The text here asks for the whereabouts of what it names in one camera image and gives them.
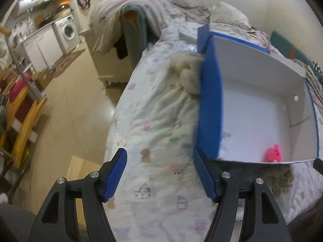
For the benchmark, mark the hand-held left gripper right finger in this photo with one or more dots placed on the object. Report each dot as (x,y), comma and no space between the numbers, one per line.
(204,176)

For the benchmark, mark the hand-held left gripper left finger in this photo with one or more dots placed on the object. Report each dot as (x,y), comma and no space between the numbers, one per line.
(114,179)

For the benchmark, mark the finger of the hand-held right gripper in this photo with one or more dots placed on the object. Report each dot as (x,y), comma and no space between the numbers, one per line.
(318,165)

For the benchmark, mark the white cardboard box blue tape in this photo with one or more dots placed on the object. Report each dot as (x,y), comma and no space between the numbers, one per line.
(252,111)

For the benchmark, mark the pink rubber duck toy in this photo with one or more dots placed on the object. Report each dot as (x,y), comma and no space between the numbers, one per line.
(273,153)

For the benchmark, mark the bed with printed sheet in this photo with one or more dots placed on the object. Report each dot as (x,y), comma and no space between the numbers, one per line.
(151,121)

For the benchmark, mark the knitted patterned blanket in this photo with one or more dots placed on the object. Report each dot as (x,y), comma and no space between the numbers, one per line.
(309,73)

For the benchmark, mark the black white striped cloth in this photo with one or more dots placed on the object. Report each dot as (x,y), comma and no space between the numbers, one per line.
(318,67)

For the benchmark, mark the fluffy cream cloth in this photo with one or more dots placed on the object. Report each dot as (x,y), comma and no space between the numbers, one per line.
(188,78)

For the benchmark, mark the brown cardboard box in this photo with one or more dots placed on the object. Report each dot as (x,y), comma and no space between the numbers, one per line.
(43,79)

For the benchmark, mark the brown floor rug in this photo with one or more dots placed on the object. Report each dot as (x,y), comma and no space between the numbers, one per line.
(68,61)

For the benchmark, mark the teal headboard cushion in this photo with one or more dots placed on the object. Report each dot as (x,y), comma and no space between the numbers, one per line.
(282,42)

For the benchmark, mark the pink bag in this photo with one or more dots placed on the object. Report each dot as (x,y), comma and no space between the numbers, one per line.
(20,87)

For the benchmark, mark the pink blanket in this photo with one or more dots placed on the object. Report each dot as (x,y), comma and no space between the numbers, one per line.
(262,37)

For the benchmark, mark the teal bed footboard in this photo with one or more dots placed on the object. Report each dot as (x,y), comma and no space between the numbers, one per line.
(135,37)

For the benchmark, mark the white kitchen cabinet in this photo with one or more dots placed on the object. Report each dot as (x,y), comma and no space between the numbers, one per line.
(43,48)

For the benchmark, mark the white washing machine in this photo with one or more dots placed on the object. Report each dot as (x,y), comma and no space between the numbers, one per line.
(67,34)

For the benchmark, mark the beige floral pillow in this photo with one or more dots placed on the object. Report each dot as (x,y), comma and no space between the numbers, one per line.
(229,13)

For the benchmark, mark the beige printed duvet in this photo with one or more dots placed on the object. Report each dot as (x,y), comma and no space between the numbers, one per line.
(111,12)

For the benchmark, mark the white water heater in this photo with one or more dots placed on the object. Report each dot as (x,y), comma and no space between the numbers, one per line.
(30,0)

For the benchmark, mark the yellow wooden frame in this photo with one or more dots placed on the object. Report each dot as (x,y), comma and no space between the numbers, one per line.
(27,121)

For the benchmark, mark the metal rail pole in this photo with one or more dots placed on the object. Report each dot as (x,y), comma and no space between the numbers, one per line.
(26,78)

